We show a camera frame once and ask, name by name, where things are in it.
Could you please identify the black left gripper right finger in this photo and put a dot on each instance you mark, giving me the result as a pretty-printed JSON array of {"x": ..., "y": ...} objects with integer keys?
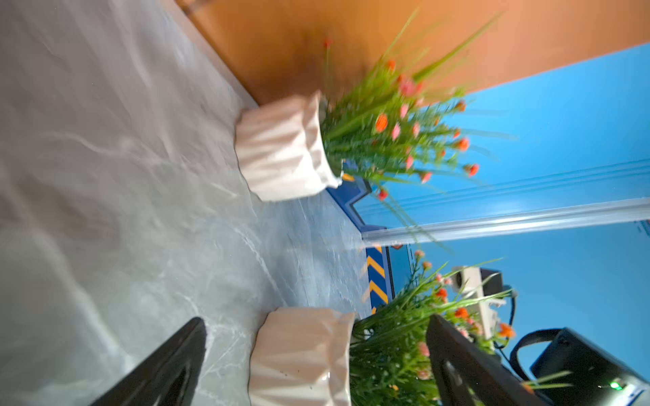
[{"x": 463, "y": 373}]

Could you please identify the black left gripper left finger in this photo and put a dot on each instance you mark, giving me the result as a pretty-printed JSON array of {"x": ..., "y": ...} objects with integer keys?
[{"x": 169, "y": 376}]

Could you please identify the potted plant pink flowers back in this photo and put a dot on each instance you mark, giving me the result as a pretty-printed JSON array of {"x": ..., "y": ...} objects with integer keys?
[{"x": 318, "y": 356}]

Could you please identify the potted plant orange flowers corner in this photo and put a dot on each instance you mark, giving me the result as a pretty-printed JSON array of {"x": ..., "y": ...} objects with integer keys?
[{"x": 387, "y": 129}]

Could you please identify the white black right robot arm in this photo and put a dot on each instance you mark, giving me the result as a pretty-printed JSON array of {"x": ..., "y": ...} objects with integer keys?
[{"x": 574, "y": 371}]

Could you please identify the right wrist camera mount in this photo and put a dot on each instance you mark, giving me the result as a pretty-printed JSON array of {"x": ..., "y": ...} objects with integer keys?
[{"x": 485, "y": 292}]

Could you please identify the aluminium corner post right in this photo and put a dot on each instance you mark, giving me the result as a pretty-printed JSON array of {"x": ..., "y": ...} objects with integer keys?
[{"x": 584, "y": 216}]

